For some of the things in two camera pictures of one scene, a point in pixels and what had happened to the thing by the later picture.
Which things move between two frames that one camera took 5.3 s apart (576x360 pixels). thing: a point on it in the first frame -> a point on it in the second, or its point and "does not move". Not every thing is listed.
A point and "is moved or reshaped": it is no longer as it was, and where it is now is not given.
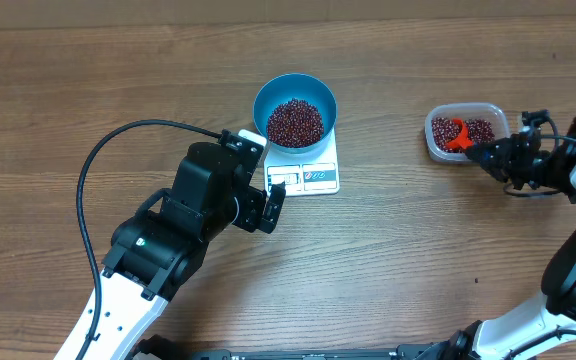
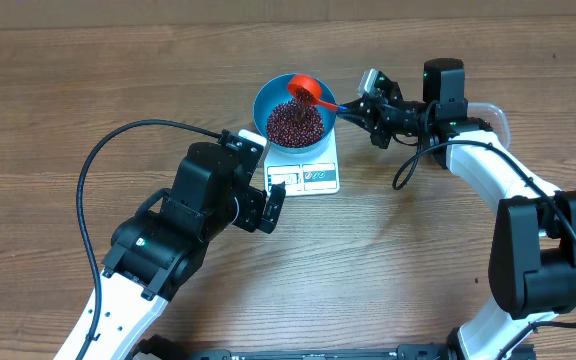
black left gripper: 254,201 does not move
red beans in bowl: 294,124 does not move
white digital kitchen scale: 314,173 does not move
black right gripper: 505,153 -> 377,122
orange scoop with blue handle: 463,141 is moved or reshaped
